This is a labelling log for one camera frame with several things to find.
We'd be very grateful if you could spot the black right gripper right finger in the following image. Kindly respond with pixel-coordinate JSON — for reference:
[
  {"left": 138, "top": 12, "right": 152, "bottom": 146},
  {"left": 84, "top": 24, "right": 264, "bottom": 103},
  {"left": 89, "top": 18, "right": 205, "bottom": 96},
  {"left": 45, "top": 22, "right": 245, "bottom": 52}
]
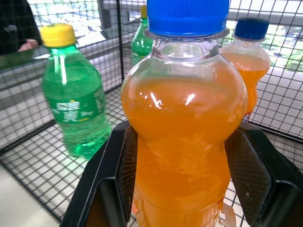
[{"left": 223, "top": 125, "right": 303, "bottom": 227}]

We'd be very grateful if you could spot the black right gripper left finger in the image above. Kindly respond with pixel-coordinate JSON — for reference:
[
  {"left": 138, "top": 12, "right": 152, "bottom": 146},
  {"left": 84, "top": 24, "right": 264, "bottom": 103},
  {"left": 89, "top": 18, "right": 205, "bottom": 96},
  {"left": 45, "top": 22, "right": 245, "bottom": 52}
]
[{"left": 60, "top": 120, "right": 139, "bottom": 227}]

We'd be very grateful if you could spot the orange soda bottle blue cap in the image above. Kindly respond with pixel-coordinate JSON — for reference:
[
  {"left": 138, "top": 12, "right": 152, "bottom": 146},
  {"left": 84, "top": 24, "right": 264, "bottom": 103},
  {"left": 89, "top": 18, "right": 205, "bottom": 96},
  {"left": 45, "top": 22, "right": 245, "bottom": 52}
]
[
  {"left": 219, "top": 17, "right": 271, "bottom": 123},
  {"left": 120, "top": 0, "right": 248, "bottom": 227}
]

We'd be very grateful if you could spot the person's bare hand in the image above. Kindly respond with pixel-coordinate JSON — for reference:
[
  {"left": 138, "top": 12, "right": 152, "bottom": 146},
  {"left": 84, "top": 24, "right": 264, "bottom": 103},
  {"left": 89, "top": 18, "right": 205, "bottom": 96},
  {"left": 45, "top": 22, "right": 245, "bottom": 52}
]
[{"left": 18, "top": 39, "right": 39, "bottom": 52}]

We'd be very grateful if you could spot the green soda bottle yellow cap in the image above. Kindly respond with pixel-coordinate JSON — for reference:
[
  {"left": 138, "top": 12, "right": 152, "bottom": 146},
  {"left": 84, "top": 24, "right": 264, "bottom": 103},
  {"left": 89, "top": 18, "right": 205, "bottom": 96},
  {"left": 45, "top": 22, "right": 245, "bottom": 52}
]
[
  {"left": 130, "top": 5, "right": 154, "bottom": 65},
  {"left": 39, "top": 23, "right": 112, "bottom": 160}
]

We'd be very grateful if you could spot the person in dark clothing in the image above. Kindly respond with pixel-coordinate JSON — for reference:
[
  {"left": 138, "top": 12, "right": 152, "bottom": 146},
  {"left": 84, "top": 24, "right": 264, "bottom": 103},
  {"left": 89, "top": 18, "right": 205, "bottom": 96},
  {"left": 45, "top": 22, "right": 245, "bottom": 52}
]
[{"left": 0, "top": 0, "right": 43, "bottom": 55}]

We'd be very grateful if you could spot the black wire mesh basket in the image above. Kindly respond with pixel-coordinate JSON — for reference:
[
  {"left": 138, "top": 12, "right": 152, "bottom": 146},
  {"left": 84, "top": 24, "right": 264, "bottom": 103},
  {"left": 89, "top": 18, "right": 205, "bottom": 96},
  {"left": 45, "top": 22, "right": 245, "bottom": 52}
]
[{"left": 0, "top": 0, "right": 303, "bottom": 222}]

